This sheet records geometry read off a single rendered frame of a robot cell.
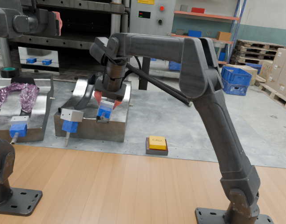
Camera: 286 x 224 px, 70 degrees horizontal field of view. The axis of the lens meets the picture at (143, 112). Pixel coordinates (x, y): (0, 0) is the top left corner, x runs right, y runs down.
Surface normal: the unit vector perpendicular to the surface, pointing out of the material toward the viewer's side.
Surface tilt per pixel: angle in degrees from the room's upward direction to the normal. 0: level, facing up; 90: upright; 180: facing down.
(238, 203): 90
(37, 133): 90
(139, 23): 90
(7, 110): 24
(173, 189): 0
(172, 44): 88
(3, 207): 0
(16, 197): 0
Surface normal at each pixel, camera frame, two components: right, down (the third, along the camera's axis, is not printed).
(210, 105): -0.48, 0.48
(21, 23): 0.99, 0.11
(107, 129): 0.00, 0.43
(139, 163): 0.11, -0.90
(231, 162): -0.65, 0.09
